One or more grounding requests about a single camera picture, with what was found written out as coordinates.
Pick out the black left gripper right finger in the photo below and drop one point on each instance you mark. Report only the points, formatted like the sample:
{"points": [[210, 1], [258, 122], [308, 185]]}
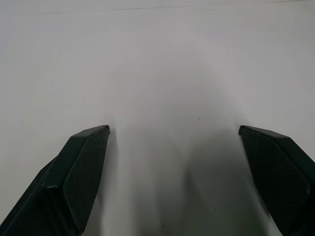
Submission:
{"points": [[283, 177]]}

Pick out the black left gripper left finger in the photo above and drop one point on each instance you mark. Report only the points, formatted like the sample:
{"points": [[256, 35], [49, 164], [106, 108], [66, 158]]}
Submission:
{"points": [[61, 186]]}

